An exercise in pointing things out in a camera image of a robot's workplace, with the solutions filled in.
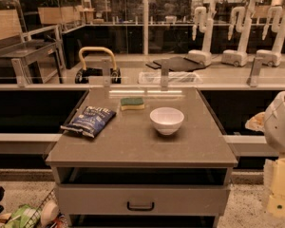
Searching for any white cup in basket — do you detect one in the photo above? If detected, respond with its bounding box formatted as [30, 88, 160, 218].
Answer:
[41, 200, 59, 227]

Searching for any grey drawer cabinet counter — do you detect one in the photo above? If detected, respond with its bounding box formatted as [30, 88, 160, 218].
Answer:
[47, 87, 238, 228]

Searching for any black floor mat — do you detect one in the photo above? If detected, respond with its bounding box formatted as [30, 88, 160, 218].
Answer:
[146, 56, 205, 72]

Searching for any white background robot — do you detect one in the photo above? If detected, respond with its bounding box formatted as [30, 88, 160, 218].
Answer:
[256, 6, 285, 67]
[186, 0, 227, 67]
[221, 0, 263, 67]

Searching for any white background robot right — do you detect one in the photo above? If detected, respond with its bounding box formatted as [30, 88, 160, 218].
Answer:
[256, 6, 285, 67]

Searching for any yellow handle black cart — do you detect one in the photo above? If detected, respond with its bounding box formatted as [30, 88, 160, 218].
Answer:
[75, 47, 122, 84]

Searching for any blue chip bag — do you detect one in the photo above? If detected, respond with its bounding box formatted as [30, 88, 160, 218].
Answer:
[61, 106, 116, 138]

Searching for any white ceramic bowl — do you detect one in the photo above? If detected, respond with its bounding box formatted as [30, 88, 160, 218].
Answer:
[149, 107, 184, 135]

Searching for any white background robot middle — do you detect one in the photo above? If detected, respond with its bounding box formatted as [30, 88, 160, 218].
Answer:
[221, 0, 263, 67]

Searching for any grey metal table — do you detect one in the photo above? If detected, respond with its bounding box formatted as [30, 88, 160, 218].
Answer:
[0, 25, 66, 86]

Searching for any clear plastic bin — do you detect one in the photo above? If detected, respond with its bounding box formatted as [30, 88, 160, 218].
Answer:
[138, 71, 202, 85]

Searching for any wire basket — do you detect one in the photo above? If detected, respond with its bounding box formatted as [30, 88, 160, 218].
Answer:
[2, 190, 69, 228]

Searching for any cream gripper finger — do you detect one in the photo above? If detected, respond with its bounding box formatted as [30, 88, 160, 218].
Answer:
[245, 112, 265, 132]

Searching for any white background robot left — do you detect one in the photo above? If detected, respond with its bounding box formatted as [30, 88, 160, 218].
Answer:
[186, 0, 227, 67]

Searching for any green yellow sponge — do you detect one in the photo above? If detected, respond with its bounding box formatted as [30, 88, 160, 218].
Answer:
[121, 98, 144, 110]

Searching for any wooden planter box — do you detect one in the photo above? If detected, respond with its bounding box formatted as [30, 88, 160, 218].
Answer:
[38, 6, 82, 25]

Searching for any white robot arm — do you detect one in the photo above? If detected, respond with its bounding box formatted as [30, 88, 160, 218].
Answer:
[245, 91, 285, 218]

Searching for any green snack bag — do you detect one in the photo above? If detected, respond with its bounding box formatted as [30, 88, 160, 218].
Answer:
[4, 204, 41, 228]

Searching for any grey drawer with handle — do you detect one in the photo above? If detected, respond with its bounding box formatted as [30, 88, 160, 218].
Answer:
[55, 184, 230, 216]

